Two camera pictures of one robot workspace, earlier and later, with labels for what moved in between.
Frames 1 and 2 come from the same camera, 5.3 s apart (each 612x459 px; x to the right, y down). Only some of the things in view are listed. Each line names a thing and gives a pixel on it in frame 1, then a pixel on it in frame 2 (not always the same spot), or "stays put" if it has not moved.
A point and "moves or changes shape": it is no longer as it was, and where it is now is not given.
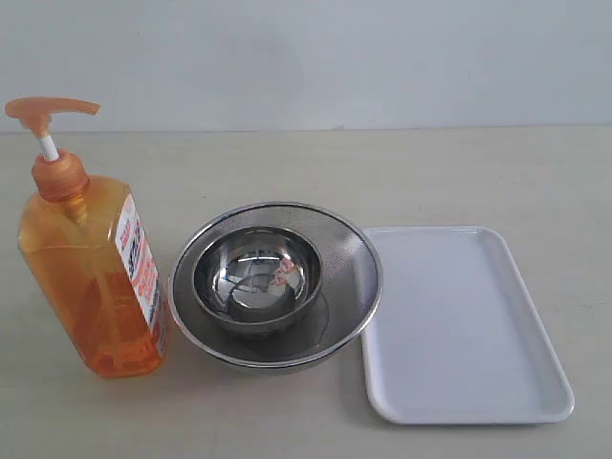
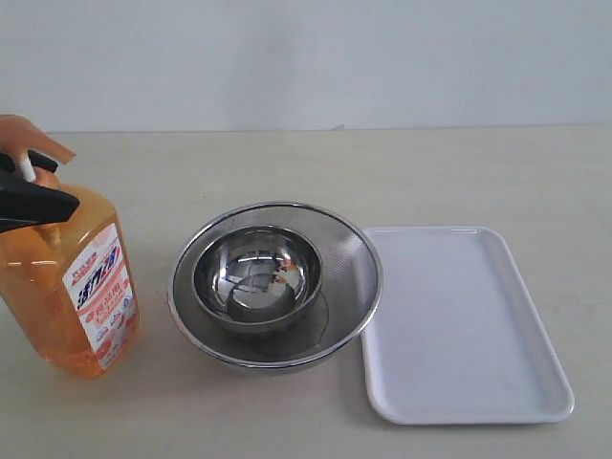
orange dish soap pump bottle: x=84 y=253 moves or changes shape
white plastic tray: x=456 y=338 stays put
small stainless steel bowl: x=257 y=279 stays put
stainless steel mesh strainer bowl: x=273 y=286 stays put
